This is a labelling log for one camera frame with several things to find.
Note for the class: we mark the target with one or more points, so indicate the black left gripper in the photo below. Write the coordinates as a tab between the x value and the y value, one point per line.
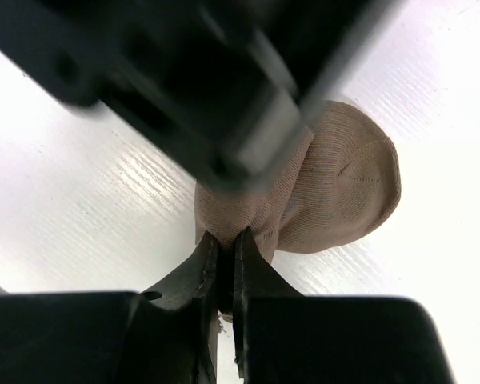
224	88

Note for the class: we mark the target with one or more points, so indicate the taupe sock with maroon cuff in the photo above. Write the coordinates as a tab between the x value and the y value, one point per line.
342	182

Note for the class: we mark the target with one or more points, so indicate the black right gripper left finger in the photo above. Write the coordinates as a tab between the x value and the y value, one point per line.
165	334

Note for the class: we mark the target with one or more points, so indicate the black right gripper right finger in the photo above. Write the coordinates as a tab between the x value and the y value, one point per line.
283	336

